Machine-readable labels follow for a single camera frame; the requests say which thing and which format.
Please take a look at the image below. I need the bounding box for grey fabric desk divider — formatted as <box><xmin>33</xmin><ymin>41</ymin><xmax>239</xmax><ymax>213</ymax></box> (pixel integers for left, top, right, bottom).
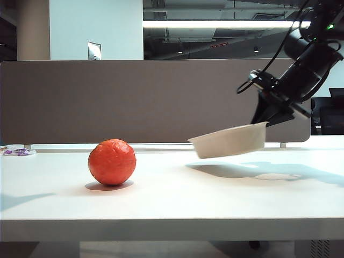
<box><xmin>0</xmin><ymin>59</ymin><xmax>312</xmax><ymax>145</ymax></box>

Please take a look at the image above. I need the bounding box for long white ceiling light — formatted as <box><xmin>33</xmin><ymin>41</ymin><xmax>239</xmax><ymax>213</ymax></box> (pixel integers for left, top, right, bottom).
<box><xmin>142</xmin><ymin>20</ymin><xmax>311</xmax><ymax>29</ymax></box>

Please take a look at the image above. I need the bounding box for silver wall plate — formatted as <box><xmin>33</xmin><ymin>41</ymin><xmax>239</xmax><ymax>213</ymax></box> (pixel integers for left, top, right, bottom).
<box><xmin>87</xmin><ymin>41</ymin><xmax>102</xmax><ymax>61</ymax></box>

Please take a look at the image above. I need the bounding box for purple and white packet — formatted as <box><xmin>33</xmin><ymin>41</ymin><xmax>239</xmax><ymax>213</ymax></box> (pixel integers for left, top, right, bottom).
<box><xmin>0</xmin><ymin>144</ymin><xmax>37</xmax><ymax>157</ymax></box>

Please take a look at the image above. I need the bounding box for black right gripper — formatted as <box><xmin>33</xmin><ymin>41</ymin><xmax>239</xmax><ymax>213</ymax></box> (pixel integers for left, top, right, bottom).
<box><xmin>250</xmin><ymin>62</ymin><xmax>324</xmax><ymax>127</ymax></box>

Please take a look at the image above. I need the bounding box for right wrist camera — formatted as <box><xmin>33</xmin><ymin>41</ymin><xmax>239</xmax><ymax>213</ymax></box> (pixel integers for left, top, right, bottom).
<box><xmin>248</xmin><ymin>69</ymin><xmax>281</xmax><ymax>94</ymax></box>

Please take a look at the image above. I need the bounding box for orange fruit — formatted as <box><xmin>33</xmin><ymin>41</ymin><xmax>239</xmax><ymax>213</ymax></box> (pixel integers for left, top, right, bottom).
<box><xmin>88</xmin><ymin>138</ymin><xmax>137</xmax><ymax>187</ymax></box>

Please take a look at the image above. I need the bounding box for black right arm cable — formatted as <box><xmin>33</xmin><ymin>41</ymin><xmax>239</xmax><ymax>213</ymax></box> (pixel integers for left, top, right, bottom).
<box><xmin>236</xmin><ymin>0</ymin><xmax>311</xmax><ymax>95</ymax></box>

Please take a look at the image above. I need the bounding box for black office chair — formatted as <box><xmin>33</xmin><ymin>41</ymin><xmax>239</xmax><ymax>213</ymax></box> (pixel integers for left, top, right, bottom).
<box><xmin>310</xmin><ymin>87</ymin><xmax>344</xmax><ymax>136</ymax></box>

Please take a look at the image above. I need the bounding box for beige paper lunchbox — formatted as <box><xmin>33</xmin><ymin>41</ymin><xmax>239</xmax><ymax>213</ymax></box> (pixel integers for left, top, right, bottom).
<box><xmin>187</xmin><ymin>121</ymin><xmax>270</xmax><ymax>160</ymax></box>

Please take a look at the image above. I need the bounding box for black vent grille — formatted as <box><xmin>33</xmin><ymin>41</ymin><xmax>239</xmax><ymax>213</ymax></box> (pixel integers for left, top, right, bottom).
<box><xmin>311</xmin><ymin>240</ymin><xmax>331</xmax><ymax>258</ymax></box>

